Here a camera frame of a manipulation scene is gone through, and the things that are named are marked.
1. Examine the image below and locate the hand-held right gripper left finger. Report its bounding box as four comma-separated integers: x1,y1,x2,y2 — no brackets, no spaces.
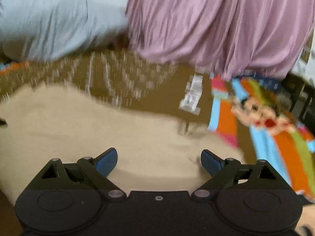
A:
39,147,127,201

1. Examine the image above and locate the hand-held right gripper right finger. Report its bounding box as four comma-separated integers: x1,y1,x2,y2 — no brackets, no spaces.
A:
191,149,280,200

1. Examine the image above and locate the beige hooded jacket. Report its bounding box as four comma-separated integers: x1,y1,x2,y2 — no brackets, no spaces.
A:
0,82,247,203

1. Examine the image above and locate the colourful printed blanket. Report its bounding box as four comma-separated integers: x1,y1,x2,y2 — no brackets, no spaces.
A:
0,50,315,236

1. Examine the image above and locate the dark wooden desk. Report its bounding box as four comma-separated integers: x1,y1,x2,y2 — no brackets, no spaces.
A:
283,72,315,126

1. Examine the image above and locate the pink curtain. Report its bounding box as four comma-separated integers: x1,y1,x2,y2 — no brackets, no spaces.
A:
125,0,315,81

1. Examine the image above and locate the light blue-grey pillow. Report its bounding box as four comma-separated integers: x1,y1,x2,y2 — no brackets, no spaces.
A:
0,0,134,62

